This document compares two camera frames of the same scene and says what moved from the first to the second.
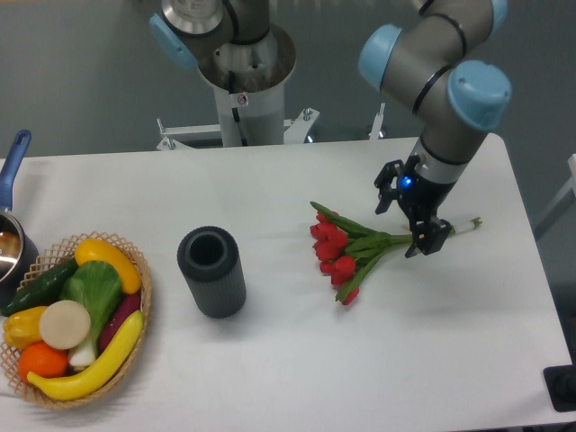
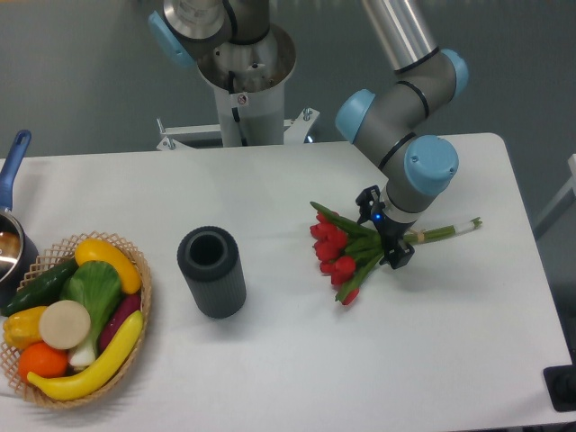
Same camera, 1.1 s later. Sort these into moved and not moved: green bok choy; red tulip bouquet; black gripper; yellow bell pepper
Moved: black gripper
Not moved: green bok choy; yellow bell pepper; red tulip bouquet
